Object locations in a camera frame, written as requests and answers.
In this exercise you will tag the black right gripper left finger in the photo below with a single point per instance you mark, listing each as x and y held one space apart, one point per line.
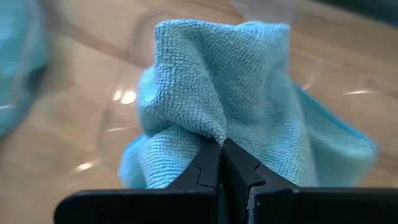
186 199

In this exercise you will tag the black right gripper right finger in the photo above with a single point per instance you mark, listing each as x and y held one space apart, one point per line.
280 205

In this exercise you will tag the blue microfiber towel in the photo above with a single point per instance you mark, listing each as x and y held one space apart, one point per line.
236 87
18 46

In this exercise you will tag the clear plastic bin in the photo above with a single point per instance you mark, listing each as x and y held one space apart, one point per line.
124 97

